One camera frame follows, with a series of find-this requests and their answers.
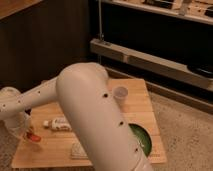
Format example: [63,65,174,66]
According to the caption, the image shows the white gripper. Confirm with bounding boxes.
[4,114,32,139]

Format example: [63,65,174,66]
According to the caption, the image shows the red orange pepper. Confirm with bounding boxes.
[27,133,41,142]

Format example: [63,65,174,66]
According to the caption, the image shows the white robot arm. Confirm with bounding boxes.
[0,63,154,171]

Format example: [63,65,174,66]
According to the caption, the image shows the white sponge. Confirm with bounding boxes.
[71,143,87,159]

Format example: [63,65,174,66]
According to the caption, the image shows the wooden table board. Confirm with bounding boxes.
[11,79,167,171]

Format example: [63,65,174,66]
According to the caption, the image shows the white tube bottle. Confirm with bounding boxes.
[43,117,72,131]

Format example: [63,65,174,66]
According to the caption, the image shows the translucent plastic cup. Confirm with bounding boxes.
[112,86,128,105]

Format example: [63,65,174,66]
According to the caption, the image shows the metal vertical pole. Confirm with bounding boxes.
[98,0,104,41]

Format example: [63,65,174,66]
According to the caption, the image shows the green ribbed bowl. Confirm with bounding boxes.
[129,123,152,156]

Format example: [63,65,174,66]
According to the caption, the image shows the wooden shelf beam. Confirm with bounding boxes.
[90,39,213,92]

